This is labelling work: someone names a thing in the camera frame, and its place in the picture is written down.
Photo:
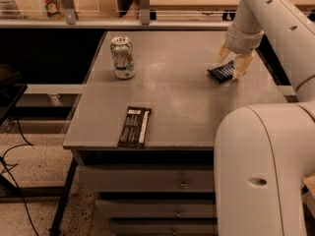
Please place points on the red printed snack bag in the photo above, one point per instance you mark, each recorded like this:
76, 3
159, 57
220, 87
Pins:
54, 8

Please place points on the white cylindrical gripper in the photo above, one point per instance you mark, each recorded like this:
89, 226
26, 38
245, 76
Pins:
242, 41

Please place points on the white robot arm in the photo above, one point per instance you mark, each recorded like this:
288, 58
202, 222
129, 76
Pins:
263, 151

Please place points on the green white 7up can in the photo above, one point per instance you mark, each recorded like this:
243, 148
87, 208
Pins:
122, 56

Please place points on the grey drawer cabinet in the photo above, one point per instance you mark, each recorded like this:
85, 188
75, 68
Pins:
187, 107

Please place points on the black snack bar wrapper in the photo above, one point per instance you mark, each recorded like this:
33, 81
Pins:
135, 128

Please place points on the bottom drawer with knob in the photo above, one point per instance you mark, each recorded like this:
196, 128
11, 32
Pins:
171, 227

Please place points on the middle drawer with knob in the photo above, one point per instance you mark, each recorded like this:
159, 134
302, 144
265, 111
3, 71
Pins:
156, 208

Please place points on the top drawer with knob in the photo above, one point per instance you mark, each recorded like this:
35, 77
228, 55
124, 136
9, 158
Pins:
147, 178

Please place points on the drawer with knob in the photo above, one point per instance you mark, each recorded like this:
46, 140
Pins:
156, 208
147, 178
171, 227

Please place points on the black side table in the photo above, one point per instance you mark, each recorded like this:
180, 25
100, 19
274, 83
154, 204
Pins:
11, 89

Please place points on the dark blue rxbar wrapper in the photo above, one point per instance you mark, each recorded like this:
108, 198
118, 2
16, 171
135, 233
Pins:
222, 73

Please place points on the metal shelf rail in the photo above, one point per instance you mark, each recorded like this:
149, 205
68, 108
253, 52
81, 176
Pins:
103, 14

